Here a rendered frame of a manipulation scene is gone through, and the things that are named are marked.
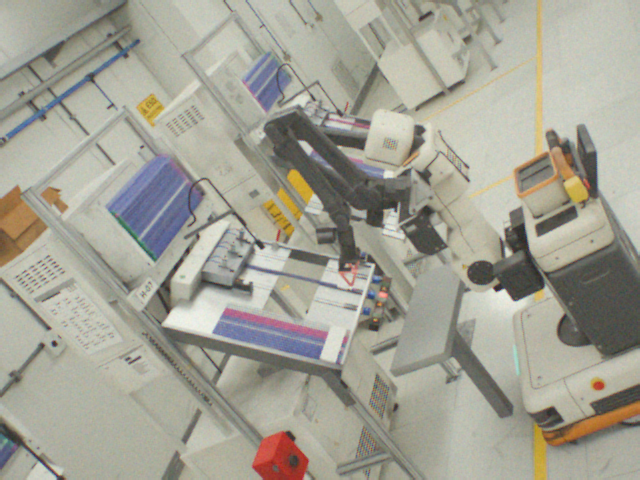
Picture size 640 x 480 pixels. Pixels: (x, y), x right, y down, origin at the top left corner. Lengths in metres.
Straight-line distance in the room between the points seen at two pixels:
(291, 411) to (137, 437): 1.80
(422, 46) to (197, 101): 3.73
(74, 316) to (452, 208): 1.51
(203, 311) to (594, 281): 1.46
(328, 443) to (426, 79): 4.97
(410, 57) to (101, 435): 4.63
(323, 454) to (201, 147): 1.87
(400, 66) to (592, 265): 5.18
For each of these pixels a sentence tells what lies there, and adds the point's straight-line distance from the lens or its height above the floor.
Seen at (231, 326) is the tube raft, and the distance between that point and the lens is 2.96.
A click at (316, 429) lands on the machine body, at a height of 0.48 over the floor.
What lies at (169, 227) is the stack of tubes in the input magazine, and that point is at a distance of 3.12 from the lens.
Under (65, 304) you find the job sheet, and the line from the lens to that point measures 3.10.
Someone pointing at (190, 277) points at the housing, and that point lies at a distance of 3.08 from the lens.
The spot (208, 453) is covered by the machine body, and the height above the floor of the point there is 0.59.
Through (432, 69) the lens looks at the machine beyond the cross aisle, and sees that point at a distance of 7.48.
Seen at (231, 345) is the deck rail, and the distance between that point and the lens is 2.90.
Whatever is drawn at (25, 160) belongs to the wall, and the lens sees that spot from 4.99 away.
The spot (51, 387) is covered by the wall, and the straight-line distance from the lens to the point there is 4.44.
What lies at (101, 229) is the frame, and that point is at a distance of 2.95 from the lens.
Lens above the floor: 2.01
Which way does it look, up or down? 18 degrees down
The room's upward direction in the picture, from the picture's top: 38 degrees counter-clockwise
